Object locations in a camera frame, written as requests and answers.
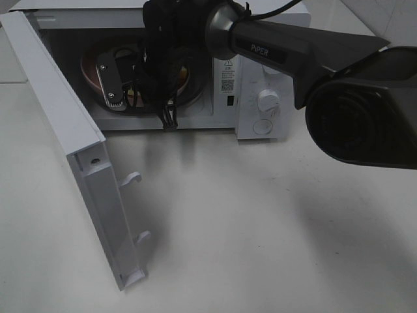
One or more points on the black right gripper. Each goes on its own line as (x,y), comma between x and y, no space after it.
(174,36)

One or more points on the pink round plate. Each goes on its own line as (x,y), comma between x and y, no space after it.
(90,54)

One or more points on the round white door button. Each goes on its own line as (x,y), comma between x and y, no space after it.
(263,127)

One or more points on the white microwave door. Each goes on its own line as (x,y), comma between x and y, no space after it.
(84,146)

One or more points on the white bread sandwich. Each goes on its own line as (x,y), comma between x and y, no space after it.
(151,77)

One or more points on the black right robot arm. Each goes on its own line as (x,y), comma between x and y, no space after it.
(358,92)

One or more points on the white microwave oven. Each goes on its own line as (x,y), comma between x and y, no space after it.
(229,99)

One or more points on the glass microwave turntable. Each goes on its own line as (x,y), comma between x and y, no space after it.
(185,99)

